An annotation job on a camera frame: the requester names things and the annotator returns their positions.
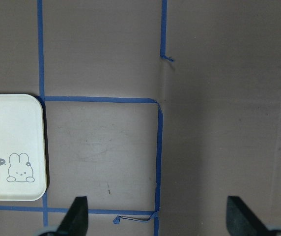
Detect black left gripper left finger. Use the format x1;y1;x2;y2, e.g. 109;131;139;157
56;196;88;236

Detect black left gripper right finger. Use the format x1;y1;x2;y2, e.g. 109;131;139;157
226;196;270;236

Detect cream serving tray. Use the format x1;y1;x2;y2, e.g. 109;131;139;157
0;94;47;201

